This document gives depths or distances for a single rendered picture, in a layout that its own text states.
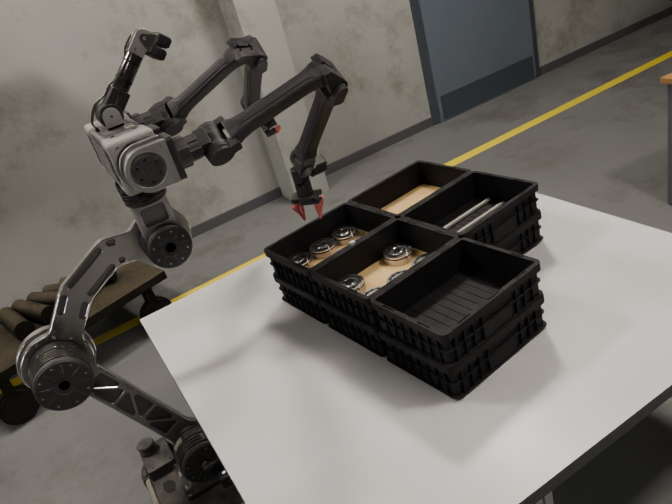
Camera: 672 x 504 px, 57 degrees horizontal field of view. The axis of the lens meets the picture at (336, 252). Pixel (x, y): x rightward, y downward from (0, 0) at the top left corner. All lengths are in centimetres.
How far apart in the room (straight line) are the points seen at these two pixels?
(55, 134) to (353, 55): 238
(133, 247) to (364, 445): 97
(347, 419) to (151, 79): 342
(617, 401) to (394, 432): 56
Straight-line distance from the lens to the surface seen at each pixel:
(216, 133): 174
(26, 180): 469
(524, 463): 157
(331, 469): 165
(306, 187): 216
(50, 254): 484
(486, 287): 190
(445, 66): 583
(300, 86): 174
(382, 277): 204
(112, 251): 208
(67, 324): 215
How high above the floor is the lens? 189
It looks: 28 degrees down
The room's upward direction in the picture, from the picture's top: 17 degrees counter-clockwise
